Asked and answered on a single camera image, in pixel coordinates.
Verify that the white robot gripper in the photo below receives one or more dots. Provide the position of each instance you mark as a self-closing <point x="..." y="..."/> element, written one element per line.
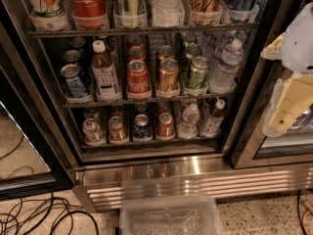
<point x="299" y="46"/>

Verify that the red coke can bottom shelf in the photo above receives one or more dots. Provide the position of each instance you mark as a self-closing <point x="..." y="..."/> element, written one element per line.
<point x="165" y="125"/>

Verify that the red coke can shelf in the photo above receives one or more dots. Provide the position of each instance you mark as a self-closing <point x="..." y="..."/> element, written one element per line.
<point x="165" y="125"/>
<point x="137" y="77"/>

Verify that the blue can right fridge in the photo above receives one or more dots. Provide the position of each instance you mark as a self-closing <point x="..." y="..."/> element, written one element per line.
<point x="300" y="120"/>

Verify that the water bottle middle shelf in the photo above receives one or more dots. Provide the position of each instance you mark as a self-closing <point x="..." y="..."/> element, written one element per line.
<point x="229" y="63"/>

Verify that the green can middle shelf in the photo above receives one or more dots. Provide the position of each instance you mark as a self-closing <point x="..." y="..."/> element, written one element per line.
<point x="196" y="73"/>

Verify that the tea bottle bottom shelf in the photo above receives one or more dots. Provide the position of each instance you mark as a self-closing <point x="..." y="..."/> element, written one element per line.
<point x="213" y="113"/>

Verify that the clear water bottle bottom shelf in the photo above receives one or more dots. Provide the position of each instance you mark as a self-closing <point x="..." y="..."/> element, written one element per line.
<point x="188" y="127"/>

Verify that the gold can middle shelf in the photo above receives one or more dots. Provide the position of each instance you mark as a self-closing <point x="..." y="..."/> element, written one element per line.
<point x="167" y="75"/>

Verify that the red coke can behind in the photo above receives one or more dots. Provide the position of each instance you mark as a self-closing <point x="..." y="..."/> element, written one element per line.
<point x="163" y="107"/>

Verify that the red coke can middle shelf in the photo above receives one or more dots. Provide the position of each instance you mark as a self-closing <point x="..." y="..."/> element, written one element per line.
<point x="137" y="77"/>

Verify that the blue pepsi can bottom shelf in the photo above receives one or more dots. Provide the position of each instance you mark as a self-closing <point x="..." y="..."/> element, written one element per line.
<point x="141" y="127"/>

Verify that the orange soda can bottom shelf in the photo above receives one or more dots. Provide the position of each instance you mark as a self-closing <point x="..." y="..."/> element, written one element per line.
<point x="117" y="129"/>

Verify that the white green can bottom shelf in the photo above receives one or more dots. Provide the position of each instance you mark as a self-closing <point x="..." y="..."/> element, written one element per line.
<point x="93" y="131"/>

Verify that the large coca-cola can top shelf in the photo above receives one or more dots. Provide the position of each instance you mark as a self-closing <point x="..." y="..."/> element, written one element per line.
<point x="88" y="0"/>

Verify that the blue can middle shelf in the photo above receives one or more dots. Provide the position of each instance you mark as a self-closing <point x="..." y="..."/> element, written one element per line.
<point x="74" y="81"/>

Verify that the steel fridge bottom grille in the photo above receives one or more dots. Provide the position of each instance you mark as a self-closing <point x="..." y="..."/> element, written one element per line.
<point x="107" y="187"/>

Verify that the open fridge door left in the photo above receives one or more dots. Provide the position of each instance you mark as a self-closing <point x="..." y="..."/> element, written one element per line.
<point x="31" y="161"/>

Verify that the clear plastic bin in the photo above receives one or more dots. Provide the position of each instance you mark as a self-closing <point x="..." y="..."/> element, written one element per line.
<point x="173" y="215"/>

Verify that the brown tea bottle white cap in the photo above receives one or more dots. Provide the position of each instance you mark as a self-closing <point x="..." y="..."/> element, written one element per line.
<point x="104" y="69"/>

